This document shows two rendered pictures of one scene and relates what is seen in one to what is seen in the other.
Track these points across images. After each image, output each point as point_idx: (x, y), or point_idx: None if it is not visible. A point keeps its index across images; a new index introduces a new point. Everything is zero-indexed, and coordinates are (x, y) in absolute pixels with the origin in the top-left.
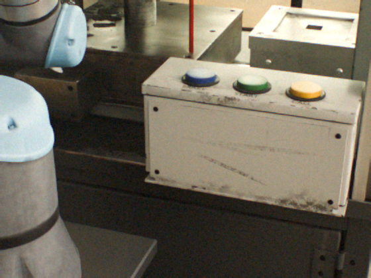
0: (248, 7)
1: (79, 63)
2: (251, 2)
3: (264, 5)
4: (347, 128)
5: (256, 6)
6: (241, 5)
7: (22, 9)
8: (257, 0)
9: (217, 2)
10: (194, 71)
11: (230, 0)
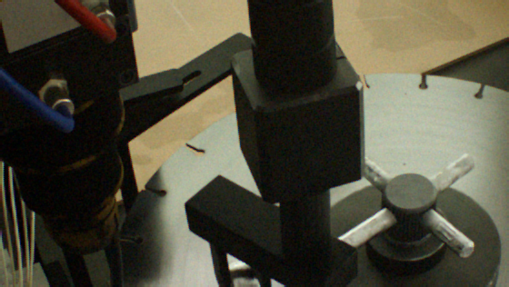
0: (219, 36)
1: None
2: (199, 17)
3: (237, 12)
4: None
5: (226, 23)
6: (195, 38)
7: None
8: (195, 2)
9: (136, 59)
10: None
11: (149, 36)
